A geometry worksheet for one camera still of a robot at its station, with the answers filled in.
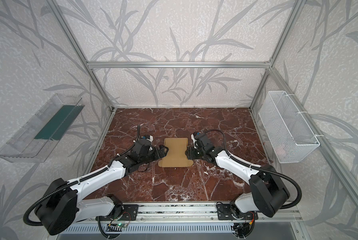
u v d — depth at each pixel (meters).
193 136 0.81
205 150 0.65
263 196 0.42
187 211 0.75
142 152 0.66
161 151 0.75
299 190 0.41
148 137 0.79
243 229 0.72
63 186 0.42
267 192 0.42
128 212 0.73
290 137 0.62
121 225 0.70
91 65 0.94
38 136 0.64
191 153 0.75
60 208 0.40
